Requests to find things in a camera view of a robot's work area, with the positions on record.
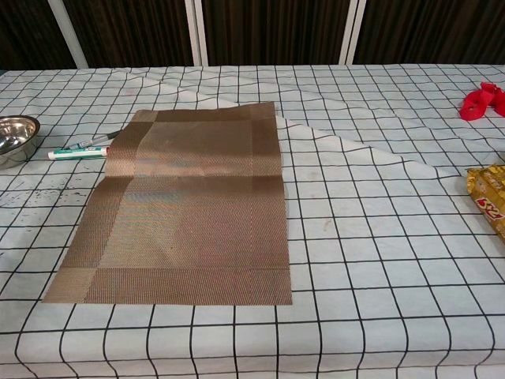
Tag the gold snack packet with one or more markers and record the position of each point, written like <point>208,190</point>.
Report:
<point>491,197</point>

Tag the white marker red cap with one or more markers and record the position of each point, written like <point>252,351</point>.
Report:
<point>75,152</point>

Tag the metal bowl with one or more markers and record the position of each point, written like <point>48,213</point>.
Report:
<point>17,138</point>

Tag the white partition post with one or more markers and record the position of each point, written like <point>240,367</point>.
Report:
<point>196,31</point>
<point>352,31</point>
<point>70,35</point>

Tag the brown woven placemat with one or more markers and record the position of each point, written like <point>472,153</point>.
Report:
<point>189,205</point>

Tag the white checked tablecloth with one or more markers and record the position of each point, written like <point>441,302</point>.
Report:
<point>355,197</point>

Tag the thin black pen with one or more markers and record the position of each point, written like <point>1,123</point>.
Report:
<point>102,137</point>

